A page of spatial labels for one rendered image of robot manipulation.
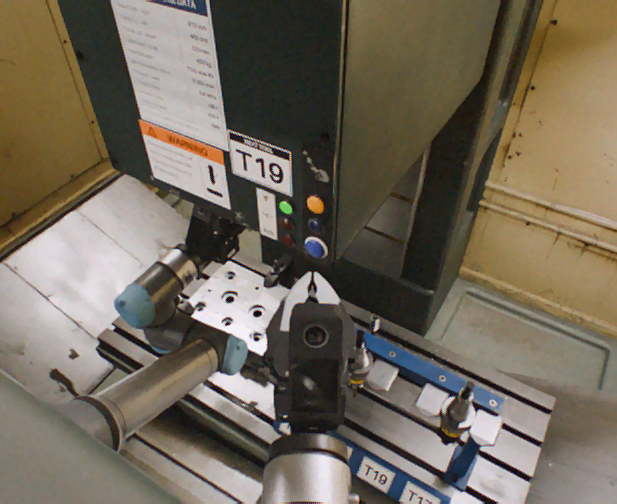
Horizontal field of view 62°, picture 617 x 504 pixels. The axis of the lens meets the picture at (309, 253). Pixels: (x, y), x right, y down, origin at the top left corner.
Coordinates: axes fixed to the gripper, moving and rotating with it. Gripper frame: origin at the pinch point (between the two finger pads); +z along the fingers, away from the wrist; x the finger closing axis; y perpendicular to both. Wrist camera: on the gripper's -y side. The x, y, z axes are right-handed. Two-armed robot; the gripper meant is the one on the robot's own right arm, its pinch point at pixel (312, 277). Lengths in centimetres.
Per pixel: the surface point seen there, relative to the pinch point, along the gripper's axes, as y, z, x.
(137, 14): -18.6, 25.8, -21.9
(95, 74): -7.7, 31.9, -32.3
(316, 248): 7.4, 11.9, 0.4
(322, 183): -3.5, 12.5, 1.0
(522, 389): 82, 33, 57
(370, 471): 78, 9, 14
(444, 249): 65, 69, 38
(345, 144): -9.1, 12.7, 3.5
